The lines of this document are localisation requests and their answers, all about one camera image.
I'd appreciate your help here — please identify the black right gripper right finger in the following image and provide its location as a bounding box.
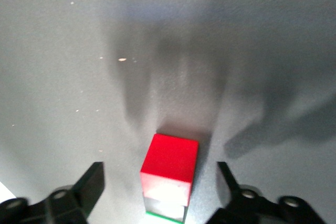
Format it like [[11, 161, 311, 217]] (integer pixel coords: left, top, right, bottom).
[[208, 161, 326, 224]]

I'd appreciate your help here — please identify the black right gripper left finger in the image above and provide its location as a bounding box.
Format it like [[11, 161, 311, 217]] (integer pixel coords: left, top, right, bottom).
[[0, 162, 105, 224]]

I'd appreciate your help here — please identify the red cube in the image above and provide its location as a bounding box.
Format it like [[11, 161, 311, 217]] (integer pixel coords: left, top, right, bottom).
[[140, 133, 200, 207]]

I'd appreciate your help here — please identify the black cube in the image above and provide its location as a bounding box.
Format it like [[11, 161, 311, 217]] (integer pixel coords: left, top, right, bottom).
[[143, 195, 190, 221]]

